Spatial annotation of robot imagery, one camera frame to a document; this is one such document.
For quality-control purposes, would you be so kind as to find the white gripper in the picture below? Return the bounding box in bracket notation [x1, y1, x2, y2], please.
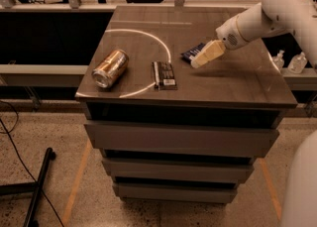
[190, 16, 248, 68]

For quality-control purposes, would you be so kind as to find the black floor cable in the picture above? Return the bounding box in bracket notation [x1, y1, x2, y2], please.
[0, 100, 65, 227]

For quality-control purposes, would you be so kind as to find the clear sanitizer bottle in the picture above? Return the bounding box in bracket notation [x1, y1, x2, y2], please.
[272, 50, 284, 70]
[288, 52, 307, 74]

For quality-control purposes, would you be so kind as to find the gold soda can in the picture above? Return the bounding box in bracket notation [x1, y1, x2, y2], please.
[91, 50, 129, 88]

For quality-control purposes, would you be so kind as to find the grey drawer cabinet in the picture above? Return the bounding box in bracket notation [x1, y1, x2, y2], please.
[76, 6, 297, 203]

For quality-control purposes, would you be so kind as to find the black floor stand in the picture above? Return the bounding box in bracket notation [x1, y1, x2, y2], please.
[0, 148, 55, 227]

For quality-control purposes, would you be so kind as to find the blue rxbar blueberry wrapper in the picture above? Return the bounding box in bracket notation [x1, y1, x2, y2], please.
[181, 43, 205, 63]

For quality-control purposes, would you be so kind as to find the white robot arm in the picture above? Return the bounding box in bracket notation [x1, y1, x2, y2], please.
[190, 0, 317, 68]

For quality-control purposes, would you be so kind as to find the black snack bar wrapper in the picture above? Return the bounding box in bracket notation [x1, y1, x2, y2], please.
[153, 61, 177, 90]

